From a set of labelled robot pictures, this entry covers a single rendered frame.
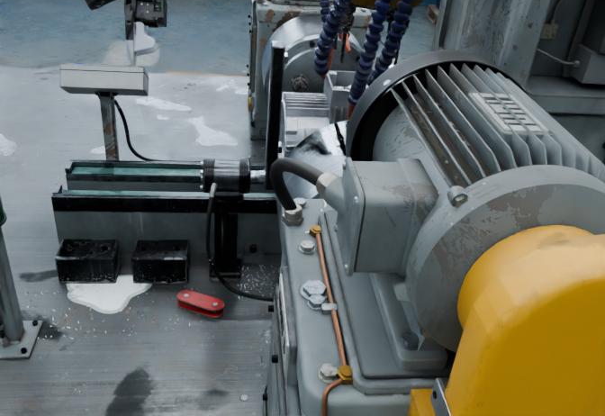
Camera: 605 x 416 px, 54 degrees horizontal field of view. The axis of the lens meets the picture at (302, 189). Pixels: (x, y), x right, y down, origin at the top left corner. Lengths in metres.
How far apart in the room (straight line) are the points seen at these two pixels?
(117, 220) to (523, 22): 0.78
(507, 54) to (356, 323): 0.58
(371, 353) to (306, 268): 0.13
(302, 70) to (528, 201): 0.97
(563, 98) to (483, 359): 0.73
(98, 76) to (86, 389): 0.65
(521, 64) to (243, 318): 0.62
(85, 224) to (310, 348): 0.75
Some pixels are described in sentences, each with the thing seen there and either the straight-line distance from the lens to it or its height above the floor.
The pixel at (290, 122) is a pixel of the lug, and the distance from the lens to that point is 1.05.
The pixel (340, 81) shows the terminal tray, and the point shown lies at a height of 1.13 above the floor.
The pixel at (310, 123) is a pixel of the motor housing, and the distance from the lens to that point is 1.07.
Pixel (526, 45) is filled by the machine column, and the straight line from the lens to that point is 0.98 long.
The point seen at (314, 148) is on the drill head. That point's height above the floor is 1.14.
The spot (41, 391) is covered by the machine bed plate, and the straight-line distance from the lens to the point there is 0.99.
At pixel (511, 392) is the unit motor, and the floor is 1.26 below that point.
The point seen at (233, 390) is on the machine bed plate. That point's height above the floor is 0.80.
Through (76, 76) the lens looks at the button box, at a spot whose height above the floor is 1.06.
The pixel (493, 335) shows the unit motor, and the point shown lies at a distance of 0.34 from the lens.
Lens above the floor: 1.52
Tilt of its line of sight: 31 degrees down
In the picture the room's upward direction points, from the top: 5 degrees clockwise
